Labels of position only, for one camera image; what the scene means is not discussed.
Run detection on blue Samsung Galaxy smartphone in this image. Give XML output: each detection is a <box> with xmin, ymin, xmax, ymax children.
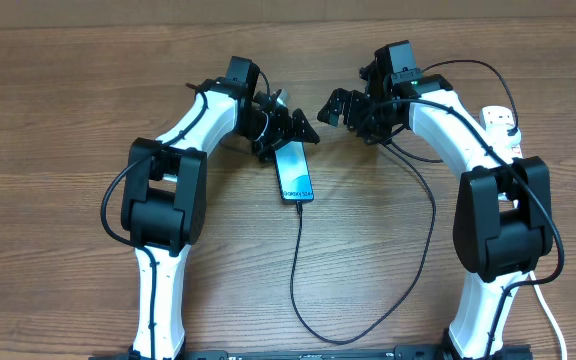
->
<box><xmin>275</xmin><ymin>142</ymin><xmax>315</xmax><ymax>203</ymax></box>

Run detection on black USB charging cable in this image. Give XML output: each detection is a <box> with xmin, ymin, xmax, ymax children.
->
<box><xmin>289</xmin><ymin>59</ymin><xmax>521</xmax><ymax>346</ymax></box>

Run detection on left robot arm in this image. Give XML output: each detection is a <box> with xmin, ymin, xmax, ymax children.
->
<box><xmin>120</xmin><ymin>56</ymin><xmax>320</xmax><ymax>359</ymax></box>

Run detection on white USB charger plug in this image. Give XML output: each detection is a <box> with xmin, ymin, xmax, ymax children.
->
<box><xmin>486</xmin><ymin>125</ymin><xmax>522</xmax><ymax>154</ymax></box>

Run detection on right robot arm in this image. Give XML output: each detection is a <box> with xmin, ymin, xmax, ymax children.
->
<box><xmin>317</xmin><ymin>41</ymin><xmax>564</xmax><ymax>359</ymax></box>

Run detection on white power extension strip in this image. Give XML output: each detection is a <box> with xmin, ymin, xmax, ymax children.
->
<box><xmin>479</xmin><ymin>106</ymin><xmax>523</xmax><ymax>158</ymax></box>

